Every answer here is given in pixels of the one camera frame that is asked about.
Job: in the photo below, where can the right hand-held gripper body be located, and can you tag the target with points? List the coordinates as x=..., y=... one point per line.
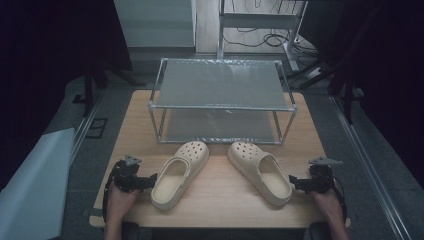
x=320, y=178

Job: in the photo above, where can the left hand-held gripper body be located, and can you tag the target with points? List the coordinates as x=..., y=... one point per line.
x=124, y=175

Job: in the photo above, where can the cream clog shoe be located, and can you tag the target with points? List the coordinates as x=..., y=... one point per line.
x=178, y=176
x=261, y=175

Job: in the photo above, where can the grey metal shoe rack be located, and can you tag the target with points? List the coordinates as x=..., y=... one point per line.
x=220, y=88

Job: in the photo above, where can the person's right hand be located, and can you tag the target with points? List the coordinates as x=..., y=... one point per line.
x=328, y=205

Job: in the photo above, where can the person's left hand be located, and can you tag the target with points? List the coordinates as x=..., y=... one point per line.
x=120, y=203

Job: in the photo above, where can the grey tape piece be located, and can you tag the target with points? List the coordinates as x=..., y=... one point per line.
x=89, y=212

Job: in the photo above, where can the person's dark clothed legs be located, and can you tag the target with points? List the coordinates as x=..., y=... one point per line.
x=216, y=234

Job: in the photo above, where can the black stand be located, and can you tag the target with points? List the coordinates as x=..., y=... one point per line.
x=346, y=96
x=89, y=88

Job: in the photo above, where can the pale grey sheet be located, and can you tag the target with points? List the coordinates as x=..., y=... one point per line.
x=33, y=190

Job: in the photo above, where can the dark curtain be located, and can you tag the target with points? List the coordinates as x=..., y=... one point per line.
x=50, y=66
x=383, y=83

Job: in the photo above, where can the white cabinet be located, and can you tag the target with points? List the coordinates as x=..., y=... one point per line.
x=156, y=23

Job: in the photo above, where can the metal floor rail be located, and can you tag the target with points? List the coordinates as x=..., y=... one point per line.
x=85, y=128
x=370, y=166

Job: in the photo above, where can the white metal desk frame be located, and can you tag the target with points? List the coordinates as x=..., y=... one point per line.
x=258, y=20

